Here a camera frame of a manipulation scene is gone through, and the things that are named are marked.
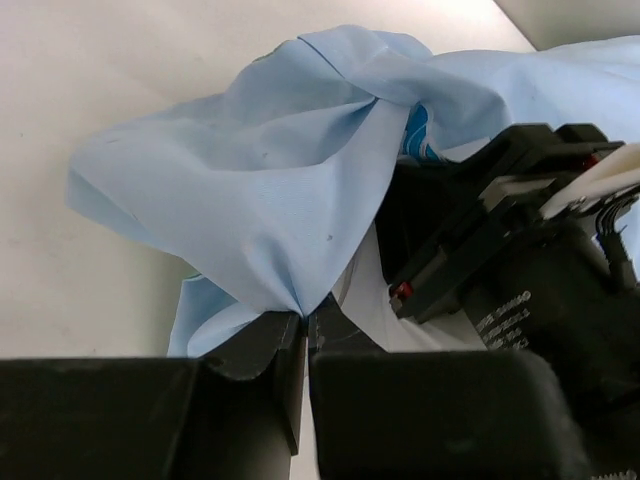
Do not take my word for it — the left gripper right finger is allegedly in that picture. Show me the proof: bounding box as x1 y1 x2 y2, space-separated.
308 296 388 479

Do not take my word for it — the white pillow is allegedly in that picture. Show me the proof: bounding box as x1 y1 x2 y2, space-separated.
329 144 484 354

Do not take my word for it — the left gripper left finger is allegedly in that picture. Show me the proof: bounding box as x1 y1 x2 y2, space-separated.
197 312 305 479

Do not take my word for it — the blue pillow tag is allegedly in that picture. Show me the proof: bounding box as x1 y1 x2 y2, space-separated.
399 103 448 164

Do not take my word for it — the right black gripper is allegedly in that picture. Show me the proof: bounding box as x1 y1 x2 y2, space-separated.
375 124 639 400

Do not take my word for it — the light blue pillowcase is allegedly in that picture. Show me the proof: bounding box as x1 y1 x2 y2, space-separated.
67 26 639 357

